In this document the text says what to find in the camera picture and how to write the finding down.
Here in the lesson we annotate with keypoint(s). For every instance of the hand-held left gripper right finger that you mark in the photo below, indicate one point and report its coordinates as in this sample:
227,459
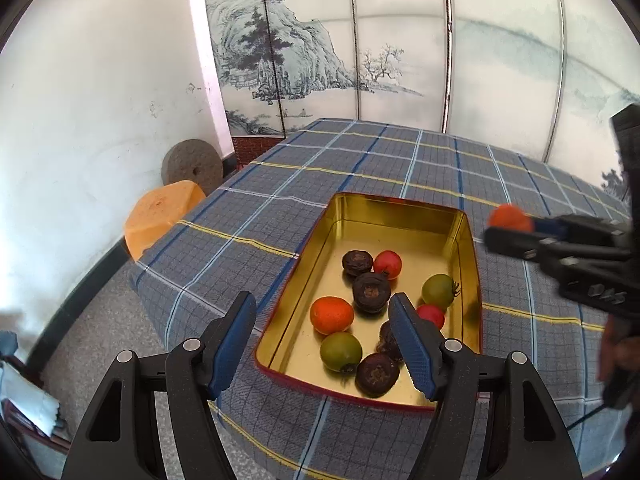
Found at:
412,355

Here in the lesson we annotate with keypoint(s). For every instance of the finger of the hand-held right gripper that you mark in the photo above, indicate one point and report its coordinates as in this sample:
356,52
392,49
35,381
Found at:
510,242
550,227

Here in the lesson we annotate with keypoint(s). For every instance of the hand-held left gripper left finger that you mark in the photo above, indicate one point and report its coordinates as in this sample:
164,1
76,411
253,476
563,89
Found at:
235,350

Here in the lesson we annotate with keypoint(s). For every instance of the orange tangerine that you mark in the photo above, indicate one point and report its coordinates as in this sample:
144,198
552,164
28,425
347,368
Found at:
507,217
331,315

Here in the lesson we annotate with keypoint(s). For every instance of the small red tomato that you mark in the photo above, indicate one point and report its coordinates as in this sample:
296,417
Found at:
433,316

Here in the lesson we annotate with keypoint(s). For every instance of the green tomato with stem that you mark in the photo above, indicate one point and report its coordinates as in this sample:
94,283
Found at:
437,291

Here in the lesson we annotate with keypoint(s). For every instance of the large dark brown mangosteen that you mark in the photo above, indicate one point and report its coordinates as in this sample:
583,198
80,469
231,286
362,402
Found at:
371,292

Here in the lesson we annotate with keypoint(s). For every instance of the gold rectangular tin tray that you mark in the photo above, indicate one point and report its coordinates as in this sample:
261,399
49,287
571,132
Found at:
400,230

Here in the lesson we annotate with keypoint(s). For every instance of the person's right hand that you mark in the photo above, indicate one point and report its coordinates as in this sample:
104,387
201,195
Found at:
611,355

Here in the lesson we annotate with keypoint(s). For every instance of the blue plaid tablecloth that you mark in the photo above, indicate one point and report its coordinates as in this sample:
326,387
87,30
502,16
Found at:
280,200

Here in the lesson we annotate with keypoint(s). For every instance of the orange plastic stool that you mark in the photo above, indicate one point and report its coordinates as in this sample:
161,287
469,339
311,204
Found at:
155,215

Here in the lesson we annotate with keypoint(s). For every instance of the painted landscape folding screen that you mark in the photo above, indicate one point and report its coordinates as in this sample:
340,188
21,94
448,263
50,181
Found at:
500,60

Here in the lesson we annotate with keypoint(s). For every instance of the round grey millstone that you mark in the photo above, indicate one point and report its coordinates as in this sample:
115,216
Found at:
187,162

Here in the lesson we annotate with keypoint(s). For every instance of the dark red wooden panel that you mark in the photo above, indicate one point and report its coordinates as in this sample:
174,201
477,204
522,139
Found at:
252,149

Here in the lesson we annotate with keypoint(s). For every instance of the white crumpled sheet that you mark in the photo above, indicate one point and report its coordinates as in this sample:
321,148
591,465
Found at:
30,400

